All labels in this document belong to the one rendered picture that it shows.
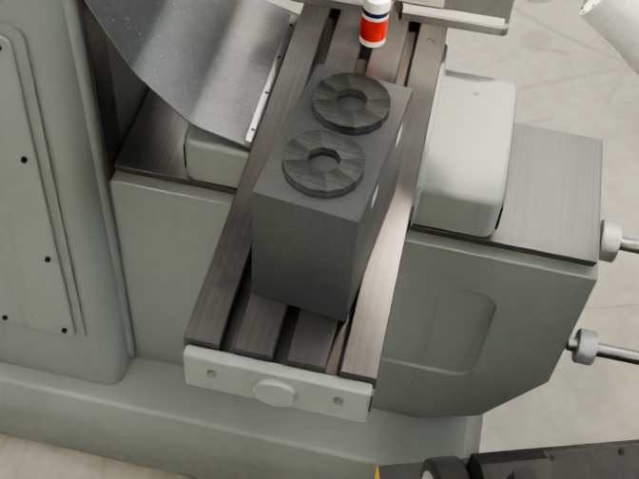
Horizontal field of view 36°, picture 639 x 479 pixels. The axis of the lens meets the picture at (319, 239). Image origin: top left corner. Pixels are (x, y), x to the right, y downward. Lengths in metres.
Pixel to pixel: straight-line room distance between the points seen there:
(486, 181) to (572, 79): 1.57
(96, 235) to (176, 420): 0.47
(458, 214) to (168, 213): 0.48
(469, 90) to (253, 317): 0.63
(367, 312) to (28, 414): 1.06
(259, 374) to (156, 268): 0.65
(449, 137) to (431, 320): 0.35
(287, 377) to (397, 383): 0.77
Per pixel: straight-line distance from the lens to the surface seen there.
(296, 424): 1.94
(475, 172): 1.49
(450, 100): 1.59
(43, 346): 1.98
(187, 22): 1.52
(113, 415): 2.00
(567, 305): 1.62
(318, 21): 1.53
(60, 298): 1.80
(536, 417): 2.26
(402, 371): 1.84
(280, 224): 1.05
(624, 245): 1.71
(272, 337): 1.14
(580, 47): 3.15
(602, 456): 1.57
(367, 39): 1.48
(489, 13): 1.55
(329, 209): 1.01
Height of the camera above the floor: 1.92
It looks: 51 degrees down
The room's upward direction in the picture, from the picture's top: 6 degrees clockwise
